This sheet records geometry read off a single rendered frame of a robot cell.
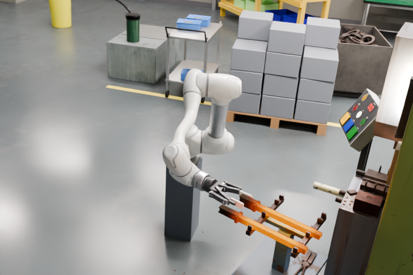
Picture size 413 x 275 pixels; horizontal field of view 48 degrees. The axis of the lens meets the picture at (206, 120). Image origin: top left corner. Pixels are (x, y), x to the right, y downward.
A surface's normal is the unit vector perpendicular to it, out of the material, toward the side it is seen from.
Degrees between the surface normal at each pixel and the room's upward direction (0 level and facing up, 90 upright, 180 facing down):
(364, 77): 90
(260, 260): 0
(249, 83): 90
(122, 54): 90
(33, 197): 0
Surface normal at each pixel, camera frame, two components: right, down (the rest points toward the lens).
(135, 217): 0.06, -0.90
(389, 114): -0.47, 0.36
